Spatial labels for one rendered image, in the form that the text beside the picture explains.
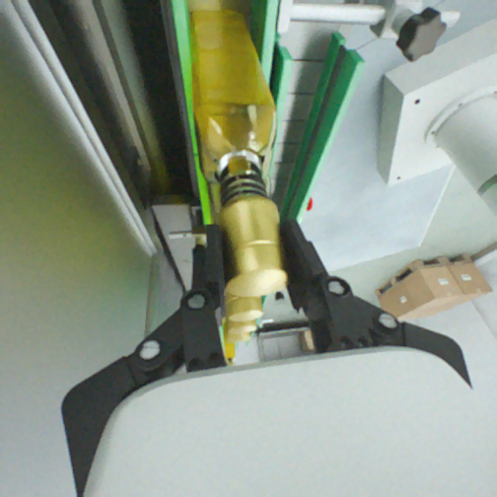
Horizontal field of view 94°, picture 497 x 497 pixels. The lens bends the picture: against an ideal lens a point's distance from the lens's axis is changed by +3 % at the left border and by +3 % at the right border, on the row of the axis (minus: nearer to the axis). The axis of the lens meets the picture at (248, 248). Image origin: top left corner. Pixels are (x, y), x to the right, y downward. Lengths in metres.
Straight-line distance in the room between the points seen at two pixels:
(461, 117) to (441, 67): 0.10
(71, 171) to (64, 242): 0.06
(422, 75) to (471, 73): 0.07
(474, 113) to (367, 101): 0.18
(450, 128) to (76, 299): 0.63
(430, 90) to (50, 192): 0.55
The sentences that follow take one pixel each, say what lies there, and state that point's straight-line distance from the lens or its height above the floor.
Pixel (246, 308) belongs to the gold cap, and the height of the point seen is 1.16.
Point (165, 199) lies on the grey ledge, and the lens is 0.52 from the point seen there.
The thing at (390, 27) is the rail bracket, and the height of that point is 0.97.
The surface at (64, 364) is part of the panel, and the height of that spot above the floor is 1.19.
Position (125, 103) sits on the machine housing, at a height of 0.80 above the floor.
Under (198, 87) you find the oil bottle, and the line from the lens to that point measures 0.19.
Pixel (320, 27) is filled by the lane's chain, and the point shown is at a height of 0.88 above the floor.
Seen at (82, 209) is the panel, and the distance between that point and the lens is 0.23.
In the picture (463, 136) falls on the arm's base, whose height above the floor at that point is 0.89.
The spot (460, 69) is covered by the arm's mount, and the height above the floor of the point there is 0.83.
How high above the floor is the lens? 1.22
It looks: 31 degrees down
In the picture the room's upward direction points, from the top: 171 degrees clockwise
